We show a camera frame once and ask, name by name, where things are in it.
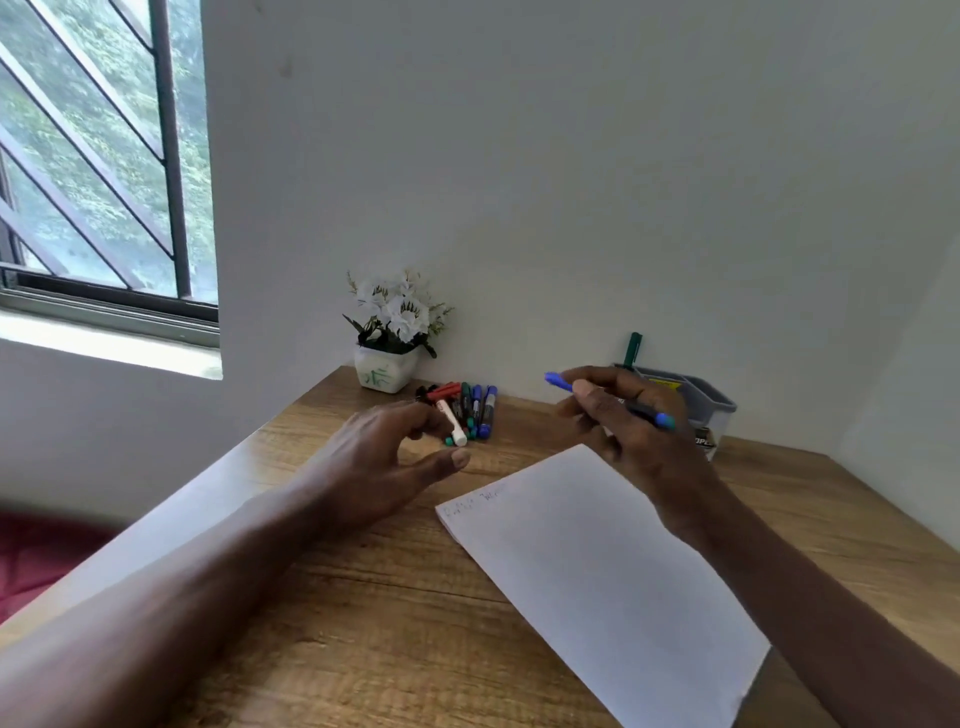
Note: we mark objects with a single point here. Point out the person's right hand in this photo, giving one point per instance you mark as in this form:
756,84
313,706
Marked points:
652,457

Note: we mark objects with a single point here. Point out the person's left hand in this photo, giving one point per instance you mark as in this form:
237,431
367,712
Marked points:
360,480

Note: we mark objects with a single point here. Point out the pile of colored markers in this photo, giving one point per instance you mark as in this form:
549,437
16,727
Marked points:
454,427

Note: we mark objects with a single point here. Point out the thin green-capped marker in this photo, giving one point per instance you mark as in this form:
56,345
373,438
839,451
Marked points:
634,349

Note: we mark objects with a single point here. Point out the thin blue-capped pen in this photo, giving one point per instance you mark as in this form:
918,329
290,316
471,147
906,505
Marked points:
559,382

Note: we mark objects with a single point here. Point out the white paper sheet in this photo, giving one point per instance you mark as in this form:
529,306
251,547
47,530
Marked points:
600,585

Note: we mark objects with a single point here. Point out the person's right forearm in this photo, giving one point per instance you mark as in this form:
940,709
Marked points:
825,637

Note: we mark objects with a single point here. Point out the person's left forearm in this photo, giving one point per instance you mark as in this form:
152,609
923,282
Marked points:
150,637

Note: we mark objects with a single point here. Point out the gray desk organizer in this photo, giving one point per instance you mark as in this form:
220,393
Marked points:
709,409

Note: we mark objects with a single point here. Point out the potted white artificial flowers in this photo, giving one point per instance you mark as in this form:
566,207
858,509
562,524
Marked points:
382,375

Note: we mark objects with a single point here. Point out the red quilted mattress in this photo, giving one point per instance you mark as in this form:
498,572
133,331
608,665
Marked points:
37,562

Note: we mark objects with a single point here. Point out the barred window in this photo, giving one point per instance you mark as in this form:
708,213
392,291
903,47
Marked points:
75,150

